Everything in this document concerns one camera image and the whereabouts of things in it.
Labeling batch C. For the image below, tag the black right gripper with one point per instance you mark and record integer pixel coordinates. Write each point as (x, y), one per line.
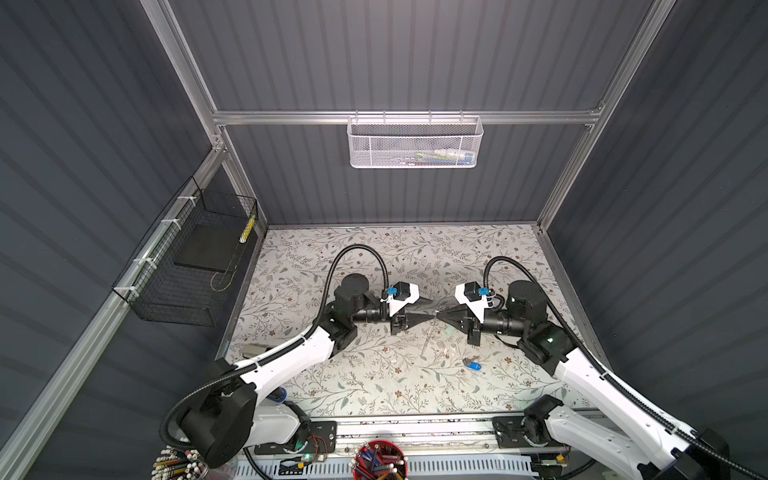
(468, 324)

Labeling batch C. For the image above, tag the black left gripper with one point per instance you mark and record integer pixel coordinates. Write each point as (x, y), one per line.
(406, 321)

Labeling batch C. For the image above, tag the perforated metal ring plate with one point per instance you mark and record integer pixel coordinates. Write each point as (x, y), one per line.
(418, 317)

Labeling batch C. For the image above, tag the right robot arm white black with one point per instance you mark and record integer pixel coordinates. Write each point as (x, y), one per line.
(647, 443)

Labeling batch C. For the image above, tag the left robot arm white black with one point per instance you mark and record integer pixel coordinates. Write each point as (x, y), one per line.
(238, 408)

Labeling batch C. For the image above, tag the red pencil cup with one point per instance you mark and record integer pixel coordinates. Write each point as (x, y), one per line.
(379, 460)

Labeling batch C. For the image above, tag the blue black stapler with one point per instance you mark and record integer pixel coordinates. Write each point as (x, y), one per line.
(278, 395)

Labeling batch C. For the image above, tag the grey black stapler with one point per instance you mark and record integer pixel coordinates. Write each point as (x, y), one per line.
(253, 350)

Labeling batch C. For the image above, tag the yellow marker pen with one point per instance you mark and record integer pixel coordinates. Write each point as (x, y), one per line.
(243, 238)

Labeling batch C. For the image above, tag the black foam pad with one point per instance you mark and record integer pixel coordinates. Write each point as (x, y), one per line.
(210, 248)

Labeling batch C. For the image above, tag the clear pencil jar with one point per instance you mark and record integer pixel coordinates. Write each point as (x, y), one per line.
(176, 464)

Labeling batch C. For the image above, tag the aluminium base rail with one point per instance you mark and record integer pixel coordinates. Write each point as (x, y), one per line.
(435, 446)

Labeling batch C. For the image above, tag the white wire mesh basket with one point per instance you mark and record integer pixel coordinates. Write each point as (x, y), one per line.
(414, 146)

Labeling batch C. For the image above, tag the black wire basket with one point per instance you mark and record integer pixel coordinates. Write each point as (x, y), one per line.
(157, 290)

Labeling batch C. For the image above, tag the horizontal aluminium frame bar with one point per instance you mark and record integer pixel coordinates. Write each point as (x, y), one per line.
(535, 117)

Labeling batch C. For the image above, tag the aluminium frame corner post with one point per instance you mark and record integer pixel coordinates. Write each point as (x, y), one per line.
(177, 48)

